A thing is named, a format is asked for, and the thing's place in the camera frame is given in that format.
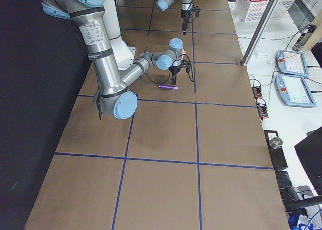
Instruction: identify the black camera cable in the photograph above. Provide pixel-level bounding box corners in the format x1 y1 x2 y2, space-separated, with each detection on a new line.
186 3 201 24
143 54 196 85

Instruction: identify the far teach pendant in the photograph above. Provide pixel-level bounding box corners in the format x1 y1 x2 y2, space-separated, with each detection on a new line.
275 50 309 78

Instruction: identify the purple highlighter pen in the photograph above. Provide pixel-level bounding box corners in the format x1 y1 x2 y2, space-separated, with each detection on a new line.
158 85 178 90

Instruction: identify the metal cup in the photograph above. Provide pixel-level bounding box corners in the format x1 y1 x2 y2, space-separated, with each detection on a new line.
269 137 283 149

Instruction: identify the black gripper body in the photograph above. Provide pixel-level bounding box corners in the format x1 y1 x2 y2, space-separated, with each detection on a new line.
170 65 181 79
181 10 191 25

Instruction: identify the teach pendant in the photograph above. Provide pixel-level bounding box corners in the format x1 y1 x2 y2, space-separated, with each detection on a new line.
275 74 316 108
275 50 309 78

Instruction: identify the aluminium frame post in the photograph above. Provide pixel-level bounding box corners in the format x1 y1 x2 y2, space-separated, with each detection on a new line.
240 0 279 66

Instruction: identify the black orange power strip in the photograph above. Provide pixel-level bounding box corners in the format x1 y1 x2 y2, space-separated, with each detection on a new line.
256 103 269 119
252 86 262 99

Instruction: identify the white red plastic basket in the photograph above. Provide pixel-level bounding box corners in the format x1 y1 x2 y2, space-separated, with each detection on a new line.
233 0 296 22

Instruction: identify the black monitor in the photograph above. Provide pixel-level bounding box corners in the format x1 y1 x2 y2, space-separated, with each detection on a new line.
295 128 322 195

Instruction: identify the near teach pendant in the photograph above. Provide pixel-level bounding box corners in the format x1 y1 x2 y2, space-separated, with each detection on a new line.
275 74 316 108

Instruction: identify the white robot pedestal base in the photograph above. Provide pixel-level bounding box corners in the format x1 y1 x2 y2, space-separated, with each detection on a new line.
103 0 136 70

